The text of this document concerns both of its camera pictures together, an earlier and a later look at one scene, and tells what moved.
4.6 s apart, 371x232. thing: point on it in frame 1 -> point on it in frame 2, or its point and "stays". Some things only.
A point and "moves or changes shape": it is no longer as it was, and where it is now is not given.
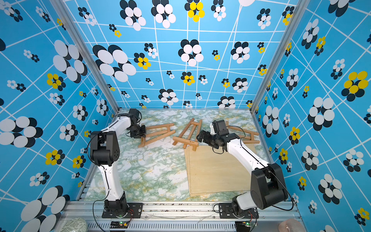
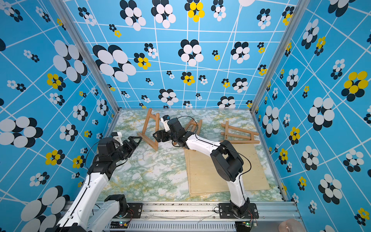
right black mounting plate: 226,210 stays
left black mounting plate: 133,210 stays
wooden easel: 169,132 moves or changes shape
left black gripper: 143,134 -> 129,147
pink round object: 291,225 stays
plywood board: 211,169 stays
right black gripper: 206,139 -> 164,133
